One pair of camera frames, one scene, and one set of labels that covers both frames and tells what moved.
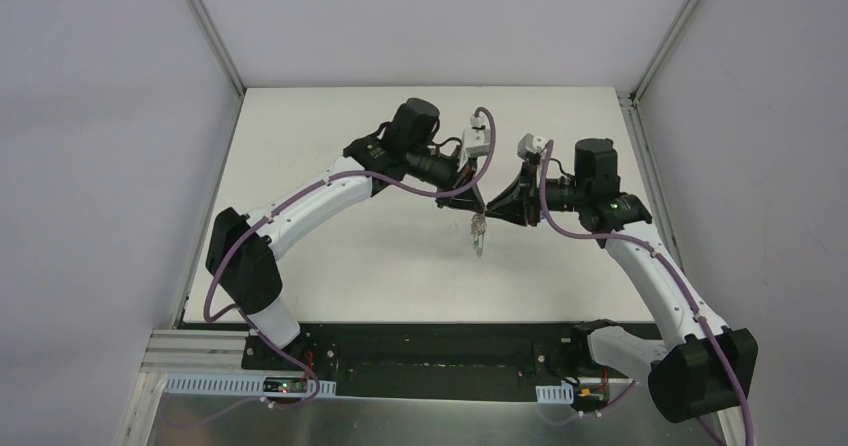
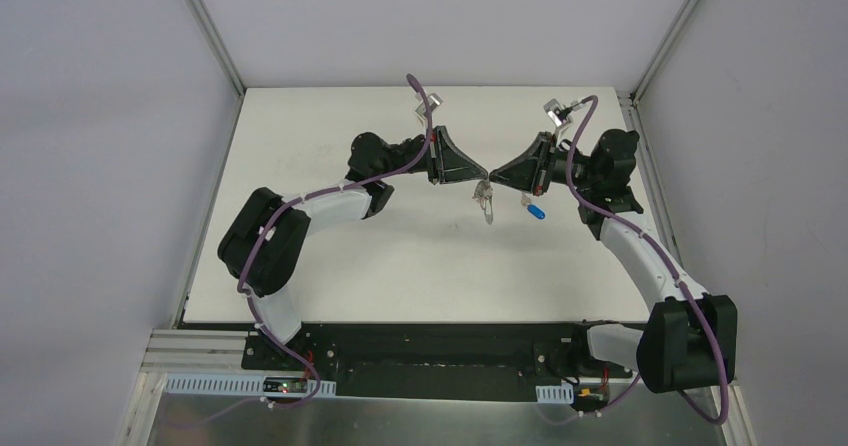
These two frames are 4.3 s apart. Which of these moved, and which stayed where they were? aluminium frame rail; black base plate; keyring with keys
Moved: keyring with keys
Stayed: black base plate; aluminium frame rail
